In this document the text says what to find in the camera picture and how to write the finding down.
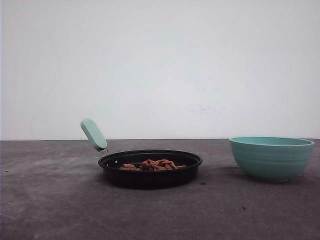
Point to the black frying pan green handle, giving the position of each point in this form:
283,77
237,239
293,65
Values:
136,179

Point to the brown beef cubes pile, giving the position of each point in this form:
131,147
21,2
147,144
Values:
153,165

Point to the teal ribbed bowl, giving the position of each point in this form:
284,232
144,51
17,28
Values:
271,159

